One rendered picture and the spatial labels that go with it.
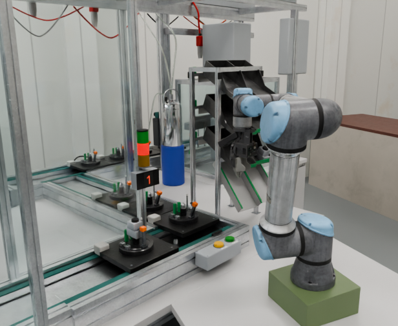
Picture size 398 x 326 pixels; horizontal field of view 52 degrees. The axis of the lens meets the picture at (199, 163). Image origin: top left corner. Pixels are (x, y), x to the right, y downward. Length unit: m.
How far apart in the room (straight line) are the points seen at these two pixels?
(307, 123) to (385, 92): 5.84
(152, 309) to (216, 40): 2.07
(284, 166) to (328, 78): 4.69
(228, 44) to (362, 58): 3.81
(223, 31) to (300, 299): 2.07
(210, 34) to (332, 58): 3.02
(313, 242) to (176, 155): 1.55
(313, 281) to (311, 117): 0.57
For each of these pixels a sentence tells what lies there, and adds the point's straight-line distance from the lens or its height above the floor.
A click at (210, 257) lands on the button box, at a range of 1.63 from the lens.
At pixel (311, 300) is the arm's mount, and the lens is 1.42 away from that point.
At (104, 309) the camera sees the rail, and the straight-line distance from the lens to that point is 1.46.
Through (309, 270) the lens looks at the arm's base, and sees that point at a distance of 1.44.
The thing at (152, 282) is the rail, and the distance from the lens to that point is 1.55.
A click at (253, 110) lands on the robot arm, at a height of 1.52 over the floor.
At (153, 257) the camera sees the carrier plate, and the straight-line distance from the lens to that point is 1.61.
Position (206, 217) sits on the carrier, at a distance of 1.96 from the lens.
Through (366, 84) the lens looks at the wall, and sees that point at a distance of 6.65.
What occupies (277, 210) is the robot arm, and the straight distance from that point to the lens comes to 1.27.
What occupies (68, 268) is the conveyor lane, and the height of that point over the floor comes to 0.95.
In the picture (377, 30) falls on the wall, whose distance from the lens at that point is 6.73.
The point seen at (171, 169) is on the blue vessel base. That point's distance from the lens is 2.76.
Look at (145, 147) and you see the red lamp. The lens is 1.72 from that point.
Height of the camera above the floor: 1.70
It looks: 14 degrees down
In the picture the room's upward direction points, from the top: 1 degrees counter-clockwise
